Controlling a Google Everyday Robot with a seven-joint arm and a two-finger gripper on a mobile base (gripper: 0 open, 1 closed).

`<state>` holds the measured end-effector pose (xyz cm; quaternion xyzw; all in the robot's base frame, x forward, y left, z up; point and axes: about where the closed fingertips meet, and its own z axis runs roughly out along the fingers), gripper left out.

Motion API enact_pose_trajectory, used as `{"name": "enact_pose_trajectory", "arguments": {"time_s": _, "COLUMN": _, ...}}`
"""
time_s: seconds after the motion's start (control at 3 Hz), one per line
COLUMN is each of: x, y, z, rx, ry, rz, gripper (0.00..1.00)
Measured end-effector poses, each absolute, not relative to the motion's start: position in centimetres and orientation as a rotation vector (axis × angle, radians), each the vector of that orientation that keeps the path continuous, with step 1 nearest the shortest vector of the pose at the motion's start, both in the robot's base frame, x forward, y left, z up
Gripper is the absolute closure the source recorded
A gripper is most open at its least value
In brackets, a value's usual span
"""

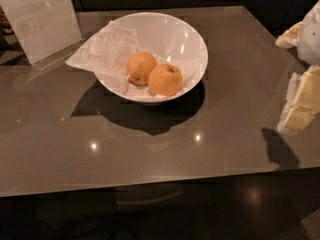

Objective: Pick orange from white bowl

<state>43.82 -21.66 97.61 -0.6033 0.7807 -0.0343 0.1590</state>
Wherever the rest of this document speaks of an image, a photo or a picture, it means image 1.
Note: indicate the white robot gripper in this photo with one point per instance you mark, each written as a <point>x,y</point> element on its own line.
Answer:
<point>310,37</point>

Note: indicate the orange fruit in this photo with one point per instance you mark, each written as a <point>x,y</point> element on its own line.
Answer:
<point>139,66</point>
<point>165,80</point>

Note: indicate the white ceramic bowl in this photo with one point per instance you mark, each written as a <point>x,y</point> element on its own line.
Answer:
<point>171,41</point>

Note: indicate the white crumpled paper liner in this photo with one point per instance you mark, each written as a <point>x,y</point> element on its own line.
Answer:
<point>106,52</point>

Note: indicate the clear acrylic sign holder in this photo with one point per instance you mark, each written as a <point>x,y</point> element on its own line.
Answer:
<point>42,27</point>

